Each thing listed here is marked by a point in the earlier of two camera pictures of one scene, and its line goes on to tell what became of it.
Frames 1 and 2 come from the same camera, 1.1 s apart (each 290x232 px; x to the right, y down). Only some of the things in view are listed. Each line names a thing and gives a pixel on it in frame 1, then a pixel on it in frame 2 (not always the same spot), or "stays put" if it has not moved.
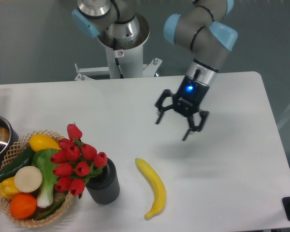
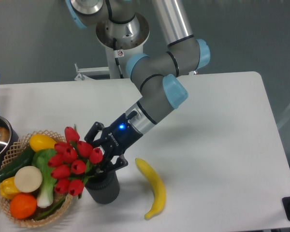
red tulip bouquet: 75,162 stays put
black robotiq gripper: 187,100 -> 119,137
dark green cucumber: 26,159 stays put
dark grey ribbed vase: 104,188 stays put
